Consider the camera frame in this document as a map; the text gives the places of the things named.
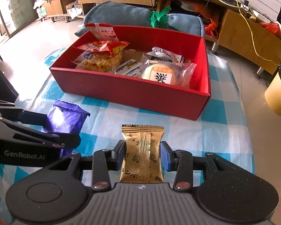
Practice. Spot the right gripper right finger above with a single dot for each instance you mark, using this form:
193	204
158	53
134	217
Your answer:
178	161

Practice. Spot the red white candy packet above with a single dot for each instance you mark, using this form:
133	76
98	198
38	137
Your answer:
102	31

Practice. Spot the yellow waffle snack packet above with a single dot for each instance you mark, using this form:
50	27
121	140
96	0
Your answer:
97	62

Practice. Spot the orange bag in cabinet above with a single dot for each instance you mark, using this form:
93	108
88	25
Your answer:
209	13

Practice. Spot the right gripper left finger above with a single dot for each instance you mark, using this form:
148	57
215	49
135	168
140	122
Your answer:
106	160

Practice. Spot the gold snack packet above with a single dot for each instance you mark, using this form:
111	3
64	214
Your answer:
142	163

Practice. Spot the blue checkered tablecloth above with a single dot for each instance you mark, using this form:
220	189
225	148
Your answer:
221	128

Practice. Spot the purple wafer biscuit packet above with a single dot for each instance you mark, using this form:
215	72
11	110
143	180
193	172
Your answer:
66	118

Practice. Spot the white green kaprons packet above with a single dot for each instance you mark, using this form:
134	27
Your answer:
131	68

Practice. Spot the red cardboard box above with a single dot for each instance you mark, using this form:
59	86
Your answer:
185	102

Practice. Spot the white duck gizzard packet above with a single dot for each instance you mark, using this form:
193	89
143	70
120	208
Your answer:
162	54

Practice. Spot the wooden TV cabinet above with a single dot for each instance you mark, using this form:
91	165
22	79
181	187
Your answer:
228	23

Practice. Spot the red plastic bag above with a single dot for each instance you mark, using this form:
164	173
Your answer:
273	28

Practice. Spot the round bun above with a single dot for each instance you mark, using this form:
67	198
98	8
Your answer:
171	73

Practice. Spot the yellow trash bin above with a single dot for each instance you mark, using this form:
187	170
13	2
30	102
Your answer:
273	93

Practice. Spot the red orange snack packet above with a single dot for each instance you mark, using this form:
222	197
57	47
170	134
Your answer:
109	48

